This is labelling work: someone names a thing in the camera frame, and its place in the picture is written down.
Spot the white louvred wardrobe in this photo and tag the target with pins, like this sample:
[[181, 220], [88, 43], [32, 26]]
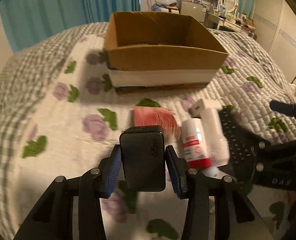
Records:
[[276, 30]]

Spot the white bottle red label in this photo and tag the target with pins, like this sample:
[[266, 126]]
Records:
[[194, 145]]

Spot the grey checked bed sheet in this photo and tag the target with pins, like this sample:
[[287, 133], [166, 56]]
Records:
[[23, 83]]

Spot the pink glitter card case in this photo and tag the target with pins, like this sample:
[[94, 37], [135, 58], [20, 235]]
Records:
[[156, 116]]

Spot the oval white vanity mirror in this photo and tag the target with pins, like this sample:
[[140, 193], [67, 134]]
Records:
[[230, 5]]

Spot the plain white bottle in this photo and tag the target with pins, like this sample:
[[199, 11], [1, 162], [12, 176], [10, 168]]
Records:
[[217, 143]]

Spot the teal curtain left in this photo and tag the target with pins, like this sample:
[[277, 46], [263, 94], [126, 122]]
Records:
[[28, 22]]

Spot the black remote control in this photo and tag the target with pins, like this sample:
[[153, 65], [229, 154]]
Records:
[[234, 139]]

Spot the white dressing table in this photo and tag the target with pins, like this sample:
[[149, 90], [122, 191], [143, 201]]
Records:
[[212, 21]]

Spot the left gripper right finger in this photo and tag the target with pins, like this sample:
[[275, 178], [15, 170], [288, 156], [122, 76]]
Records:
[[189, 184]]

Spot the white charger plug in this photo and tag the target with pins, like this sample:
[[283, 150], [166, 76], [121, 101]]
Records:
[[202, 104]]

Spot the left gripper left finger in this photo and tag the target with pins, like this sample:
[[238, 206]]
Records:
[[96, 184]]

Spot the black rectangular power bank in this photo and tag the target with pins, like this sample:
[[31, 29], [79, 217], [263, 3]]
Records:
[[142, 153]]

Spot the cardboard box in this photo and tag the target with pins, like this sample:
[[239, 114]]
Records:
[[160, 49]]

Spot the silver mini fridge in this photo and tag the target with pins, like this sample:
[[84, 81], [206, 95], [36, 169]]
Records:
[[194, 10]]

